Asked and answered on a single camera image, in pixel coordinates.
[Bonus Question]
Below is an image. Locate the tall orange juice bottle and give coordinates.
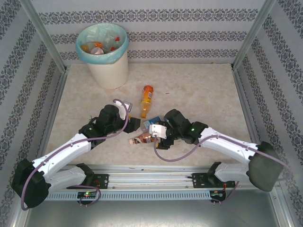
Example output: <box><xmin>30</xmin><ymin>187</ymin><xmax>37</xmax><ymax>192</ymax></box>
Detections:
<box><xmin>139</xmin><ymin>85</ymin><xmax>155</xmax><ymax>119</ymax></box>

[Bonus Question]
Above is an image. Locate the grey metal sheet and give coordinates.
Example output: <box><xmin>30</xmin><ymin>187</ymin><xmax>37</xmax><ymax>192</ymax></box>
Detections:
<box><xmin>14</xmin><ymin>189</ymin><xmax>292</xmax><ymax>227</ymax></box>

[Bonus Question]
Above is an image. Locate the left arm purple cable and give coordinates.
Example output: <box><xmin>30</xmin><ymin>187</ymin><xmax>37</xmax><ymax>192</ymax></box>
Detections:
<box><xmin>21</xmin><ymin>98</ymin><xmax>130</xmax><ymax>211</ymax></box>

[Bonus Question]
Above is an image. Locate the white bin with blue liner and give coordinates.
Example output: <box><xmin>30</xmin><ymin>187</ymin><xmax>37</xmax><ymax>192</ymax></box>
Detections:
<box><xmin>75</xmin><ymin>23</ymin><xmax>130</xmax><ymax>65</ymax></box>

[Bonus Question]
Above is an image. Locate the brown coffee drink bottle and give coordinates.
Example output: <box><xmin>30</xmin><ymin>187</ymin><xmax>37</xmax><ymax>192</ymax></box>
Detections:
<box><xmin>129</xmin><ymin>132</ymin><xmax>162</xmax><ymax>146</ymax></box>

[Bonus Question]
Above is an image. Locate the grey slotted cable duct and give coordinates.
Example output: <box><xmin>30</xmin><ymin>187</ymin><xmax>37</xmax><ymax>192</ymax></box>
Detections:
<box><xmin>32</xmin><ymin>191</ymin><xmax>211</xmax><ymax>201</ymax></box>

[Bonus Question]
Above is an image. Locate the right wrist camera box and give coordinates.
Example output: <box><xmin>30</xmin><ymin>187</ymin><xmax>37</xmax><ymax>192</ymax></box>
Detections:
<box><xmin>149</xmin><ymin>124</ymin><xmax>168</xmax><ymax>140</ymax></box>

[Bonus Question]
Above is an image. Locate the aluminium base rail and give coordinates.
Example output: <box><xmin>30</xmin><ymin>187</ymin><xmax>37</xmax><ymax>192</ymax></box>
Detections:
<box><xmin>22</xmin><ymin>164</ymin><xmax>281</xmax><ymax>191</ymax></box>

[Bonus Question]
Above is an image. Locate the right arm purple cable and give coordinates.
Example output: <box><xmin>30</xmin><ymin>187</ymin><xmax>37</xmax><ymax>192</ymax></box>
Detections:
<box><xmin>153</xmin><ymin>133</ymin><xmax>292</xmax><ymax>205</ymax></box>

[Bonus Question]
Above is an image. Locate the blue label bottle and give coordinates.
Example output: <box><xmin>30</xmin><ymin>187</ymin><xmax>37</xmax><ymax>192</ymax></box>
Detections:
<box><xmin>143</xmin><ymin>115</ymin><xmax>164</xmax><ymax>131</ymax></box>

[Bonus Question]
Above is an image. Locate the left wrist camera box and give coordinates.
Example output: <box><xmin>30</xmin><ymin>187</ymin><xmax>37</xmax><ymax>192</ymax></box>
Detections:
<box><xmin>115</xmin><ymin>100</ymin><xmax>133</xmax><ymax>119</ymax></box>

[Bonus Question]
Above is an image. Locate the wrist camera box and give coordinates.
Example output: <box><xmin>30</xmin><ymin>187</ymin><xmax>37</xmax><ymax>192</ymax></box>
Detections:
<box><xmin>115</xmin><ymin>100</ymin><xmax>133</xmax><ymax>119</ymax></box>
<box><xmin>149</xmin><ymin>124</ymin><xmax>168</xmax><ymax>140</ymax></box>

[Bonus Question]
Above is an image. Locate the aluminium frame post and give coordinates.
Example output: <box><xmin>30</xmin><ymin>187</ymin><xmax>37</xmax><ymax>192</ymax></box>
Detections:
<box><xmin>232</xmin><ymin>0</ymin><xmax>276</xmax><ymax>70</ymax></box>
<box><xmin>18</xmin><ymin>0</ymin><xmax>69</xmax><ymax>73</ymax></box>

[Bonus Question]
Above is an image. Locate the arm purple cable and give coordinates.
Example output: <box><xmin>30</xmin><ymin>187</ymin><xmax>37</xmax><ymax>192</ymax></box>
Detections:
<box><xmin>153</xmin><ymin>133</ymin><xmax>292</xmax><ymax>205</ymax></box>
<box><xmin>21</xmin><ymin>98</ymin><xmax>130</xmax><ymax>211</ymax></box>

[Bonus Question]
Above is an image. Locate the aluminium table edge rail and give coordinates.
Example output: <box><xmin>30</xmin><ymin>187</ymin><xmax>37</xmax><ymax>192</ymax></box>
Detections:
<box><xmin>232</xmin><ymin>68</ymin><xmax>269</xmax><ymax>170</ymax></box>
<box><xmin>32</xmin><ymin>68</ymin><xmax>68</xmax><ymax>172</ymax></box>

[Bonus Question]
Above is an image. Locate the cream waste bin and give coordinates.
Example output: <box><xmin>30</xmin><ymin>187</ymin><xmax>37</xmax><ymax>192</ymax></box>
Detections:
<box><xmin>88</xmin><ymin>51</ymin><xmax>130</xmax><ymax>89</ymax></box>

